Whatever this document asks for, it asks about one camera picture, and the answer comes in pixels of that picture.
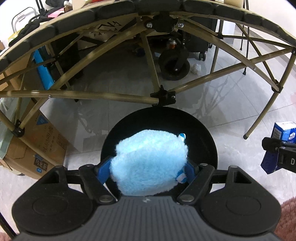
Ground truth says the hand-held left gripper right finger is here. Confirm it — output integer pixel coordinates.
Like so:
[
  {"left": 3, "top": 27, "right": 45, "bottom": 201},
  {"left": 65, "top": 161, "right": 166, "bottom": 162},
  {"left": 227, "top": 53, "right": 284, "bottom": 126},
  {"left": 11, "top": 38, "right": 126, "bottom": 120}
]
[{"left": 177, "top": 160, "right": 252, "bottom": 205}]

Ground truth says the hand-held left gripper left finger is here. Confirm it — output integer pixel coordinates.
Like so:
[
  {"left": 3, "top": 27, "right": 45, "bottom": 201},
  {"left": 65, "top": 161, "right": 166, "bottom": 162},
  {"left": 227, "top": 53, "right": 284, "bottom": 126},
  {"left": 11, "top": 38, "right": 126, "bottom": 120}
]
[{"left": 53, "top": 156, "right": 117, "bottom": 205}]

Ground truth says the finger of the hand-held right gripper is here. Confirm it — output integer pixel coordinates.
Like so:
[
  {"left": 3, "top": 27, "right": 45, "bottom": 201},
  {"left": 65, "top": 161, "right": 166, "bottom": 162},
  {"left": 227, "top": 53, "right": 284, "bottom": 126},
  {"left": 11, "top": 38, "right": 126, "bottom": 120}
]
[{"left": 262, "top": 137, "right": 296, "bottom": 151}]

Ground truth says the blue drink carton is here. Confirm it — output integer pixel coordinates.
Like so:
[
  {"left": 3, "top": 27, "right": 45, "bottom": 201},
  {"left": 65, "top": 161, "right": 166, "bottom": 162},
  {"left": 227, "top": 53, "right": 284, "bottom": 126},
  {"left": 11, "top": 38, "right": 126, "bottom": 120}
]
[{"left": 260, "top": 121, "right": 296, "bottom": 175}]

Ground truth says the light blue plush toy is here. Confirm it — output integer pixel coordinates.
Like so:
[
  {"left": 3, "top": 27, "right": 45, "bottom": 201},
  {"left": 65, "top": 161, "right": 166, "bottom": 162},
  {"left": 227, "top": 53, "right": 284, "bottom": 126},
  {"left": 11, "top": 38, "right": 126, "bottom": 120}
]
[{"left": 110, "top": 129, "right": 189, "bottom": 197}]

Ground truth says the black round trash bin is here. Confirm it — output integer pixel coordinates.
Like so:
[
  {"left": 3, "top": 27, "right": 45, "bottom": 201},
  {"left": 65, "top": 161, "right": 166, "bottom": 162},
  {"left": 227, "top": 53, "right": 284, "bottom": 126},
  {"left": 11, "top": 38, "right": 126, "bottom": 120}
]
[{"left": 100, "top": 107, "right": 218, "bottom": 200}]

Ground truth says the tan folding table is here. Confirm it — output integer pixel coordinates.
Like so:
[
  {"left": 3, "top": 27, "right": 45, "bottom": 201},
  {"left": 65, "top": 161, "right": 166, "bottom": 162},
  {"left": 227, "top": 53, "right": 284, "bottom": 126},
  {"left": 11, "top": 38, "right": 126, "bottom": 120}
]
[{"left": 0, "top": 0, "right": 296, "bottom": 139}]

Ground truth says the large printed cardboard box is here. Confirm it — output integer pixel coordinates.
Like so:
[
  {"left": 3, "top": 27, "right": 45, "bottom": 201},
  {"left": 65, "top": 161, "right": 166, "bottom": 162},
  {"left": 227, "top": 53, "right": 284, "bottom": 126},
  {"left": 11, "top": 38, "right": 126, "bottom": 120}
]
[{"left": 0, "top": 109, "right": 68, "bottom": 180}]

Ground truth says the black tripod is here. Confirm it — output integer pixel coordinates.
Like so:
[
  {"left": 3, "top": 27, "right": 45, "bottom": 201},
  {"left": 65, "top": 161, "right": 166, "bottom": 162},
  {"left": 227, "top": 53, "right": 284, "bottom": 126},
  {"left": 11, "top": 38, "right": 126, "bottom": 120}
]
[{"left": 239, "top": 23, "right": 251, "bottom": 76}]

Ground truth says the black wheeled cart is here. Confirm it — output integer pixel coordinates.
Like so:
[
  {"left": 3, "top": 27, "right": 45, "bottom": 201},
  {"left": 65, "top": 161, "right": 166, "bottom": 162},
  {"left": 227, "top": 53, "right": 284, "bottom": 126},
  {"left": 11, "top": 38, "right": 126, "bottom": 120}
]
[{"left": 148, "top": 30, "right": 213, "bottom": 81}]

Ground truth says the black stand leg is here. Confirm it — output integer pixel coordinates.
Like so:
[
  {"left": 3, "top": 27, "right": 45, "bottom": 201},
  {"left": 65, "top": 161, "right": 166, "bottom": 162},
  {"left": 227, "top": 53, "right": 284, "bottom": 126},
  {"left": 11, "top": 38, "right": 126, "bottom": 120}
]
[{"left": 0, "top": 212, "right": 15, "bottom": 239}]

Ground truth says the blue plastic box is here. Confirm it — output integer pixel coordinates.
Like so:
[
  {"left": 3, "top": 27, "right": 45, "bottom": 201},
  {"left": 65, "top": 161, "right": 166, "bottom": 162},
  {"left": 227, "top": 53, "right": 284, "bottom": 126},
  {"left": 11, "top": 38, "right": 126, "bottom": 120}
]
[{"left": 33, "top": 45, "right": 55, "bottom": 91}]

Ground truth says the black suitcase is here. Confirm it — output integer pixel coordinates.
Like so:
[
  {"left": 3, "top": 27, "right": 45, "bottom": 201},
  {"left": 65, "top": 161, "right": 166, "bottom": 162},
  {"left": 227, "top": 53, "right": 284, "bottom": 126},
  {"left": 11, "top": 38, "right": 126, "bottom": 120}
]
[{"left": 185, "top": 14, "right": 219, "bottom": 62}]

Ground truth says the black cloth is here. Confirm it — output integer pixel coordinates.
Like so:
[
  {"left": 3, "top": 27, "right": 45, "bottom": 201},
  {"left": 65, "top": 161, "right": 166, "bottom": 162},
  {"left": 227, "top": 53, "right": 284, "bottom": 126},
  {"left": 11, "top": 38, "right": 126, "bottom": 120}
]
[{"left": 8, "top": 14, "right": 50, "bottom": 47}]

